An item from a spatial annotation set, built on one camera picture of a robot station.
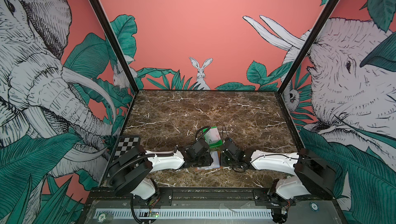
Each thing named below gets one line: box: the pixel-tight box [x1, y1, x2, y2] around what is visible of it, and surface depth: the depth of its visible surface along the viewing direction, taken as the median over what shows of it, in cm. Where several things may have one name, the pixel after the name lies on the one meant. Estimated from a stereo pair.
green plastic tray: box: [202, 125, 224, 149], surface depth 94 cm
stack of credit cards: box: [204, 127, 222, 144], surface depth 94 cm
